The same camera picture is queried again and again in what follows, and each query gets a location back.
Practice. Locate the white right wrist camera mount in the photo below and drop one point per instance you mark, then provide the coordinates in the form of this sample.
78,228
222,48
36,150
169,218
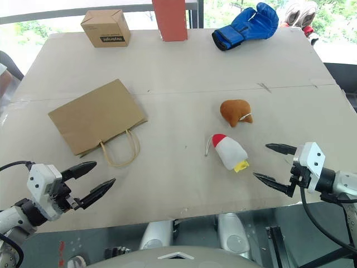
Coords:
312,159

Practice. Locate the tall red box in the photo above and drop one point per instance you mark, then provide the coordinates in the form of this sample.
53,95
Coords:
170,19

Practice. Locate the grey shoe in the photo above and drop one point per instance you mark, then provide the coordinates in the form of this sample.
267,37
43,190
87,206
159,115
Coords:
76,262

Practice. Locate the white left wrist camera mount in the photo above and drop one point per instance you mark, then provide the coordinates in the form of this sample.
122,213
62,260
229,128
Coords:
37,181

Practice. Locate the black window post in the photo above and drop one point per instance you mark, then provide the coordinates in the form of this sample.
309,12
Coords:
195,12

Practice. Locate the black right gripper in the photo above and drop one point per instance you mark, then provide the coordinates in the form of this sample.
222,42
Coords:
301,176

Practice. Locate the silver robot leg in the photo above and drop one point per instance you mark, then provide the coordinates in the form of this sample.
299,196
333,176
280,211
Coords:
154,234
231,234

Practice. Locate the white rocket plush toy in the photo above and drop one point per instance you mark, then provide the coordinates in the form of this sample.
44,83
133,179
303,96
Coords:
230,152

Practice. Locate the brown cardboard box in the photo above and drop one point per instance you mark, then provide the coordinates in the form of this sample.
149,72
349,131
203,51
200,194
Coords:
107,26

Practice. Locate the black table frame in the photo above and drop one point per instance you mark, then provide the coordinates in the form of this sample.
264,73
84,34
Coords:
279,248

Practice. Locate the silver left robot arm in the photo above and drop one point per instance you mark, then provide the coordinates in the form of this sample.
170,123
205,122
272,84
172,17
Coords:
11,217

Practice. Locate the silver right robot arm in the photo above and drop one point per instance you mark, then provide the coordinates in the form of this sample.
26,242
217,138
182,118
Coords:
346,181

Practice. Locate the grey robot torso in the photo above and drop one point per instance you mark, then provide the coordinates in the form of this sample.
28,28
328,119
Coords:
173,258

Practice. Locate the blue boxing glove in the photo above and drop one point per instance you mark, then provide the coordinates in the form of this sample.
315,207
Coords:
248,26

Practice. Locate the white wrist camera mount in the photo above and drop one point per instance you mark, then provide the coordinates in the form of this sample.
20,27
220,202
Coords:
37,181
312,159

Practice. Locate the brown plush toy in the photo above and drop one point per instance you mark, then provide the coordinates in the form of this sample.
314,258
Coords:
234,110

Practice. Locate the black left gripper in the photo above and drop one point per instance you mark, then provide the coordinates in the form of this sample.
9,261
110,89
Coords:
60,196

